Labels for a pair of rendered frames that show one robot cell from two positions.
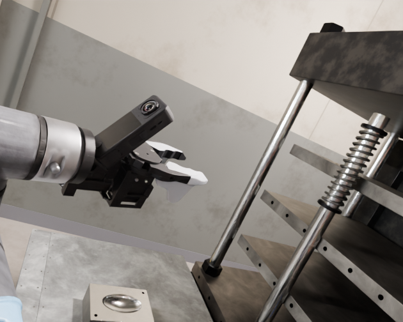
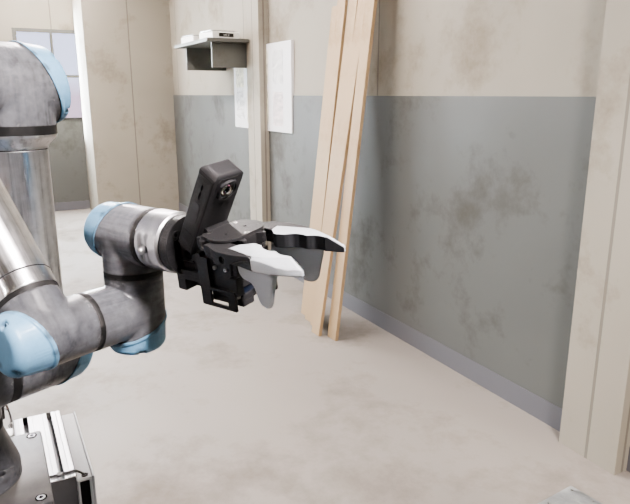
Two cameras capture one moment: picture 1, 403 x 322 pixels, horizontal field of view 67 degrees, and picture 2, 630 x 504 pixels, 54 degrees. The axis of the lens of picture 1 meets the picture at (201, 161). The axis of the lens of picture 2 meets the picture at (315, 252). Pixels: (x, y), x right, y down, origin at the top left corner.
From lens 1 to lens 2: 0.73 m
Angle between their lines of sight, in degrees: 81
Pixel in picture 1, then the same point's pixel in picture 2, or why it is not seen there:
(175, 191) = (259, 287)
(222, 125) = not seen: outside the picture
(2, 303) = (22, 318)
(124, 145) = (188, 223)
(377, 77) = not seen: outside the picture
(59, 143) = (144, 227)
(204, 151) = not seen: outside the picture
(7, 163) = (118, 247)
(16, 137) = (121, 224)
